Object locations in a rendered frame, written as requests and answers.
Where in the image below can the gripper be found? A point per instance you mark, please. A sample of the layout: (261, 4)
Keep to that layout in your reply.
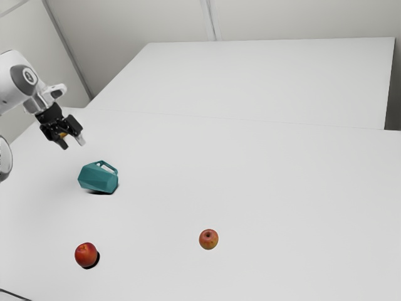
(51, 120)

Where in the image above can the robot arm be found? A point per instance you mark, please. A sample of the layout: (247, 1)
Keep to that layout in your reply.
(12, 84)

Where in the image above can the teal faceted mug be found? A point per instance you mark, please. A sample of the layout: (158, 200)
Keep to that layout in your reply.
(96, 179)

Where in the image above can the red apple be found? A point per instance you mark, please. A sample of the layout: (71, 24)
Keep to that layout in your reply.
(85, 254)

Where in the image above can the yellow-red apple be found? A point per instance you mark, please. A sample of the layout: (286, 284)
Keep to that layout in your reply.
(208, 239)

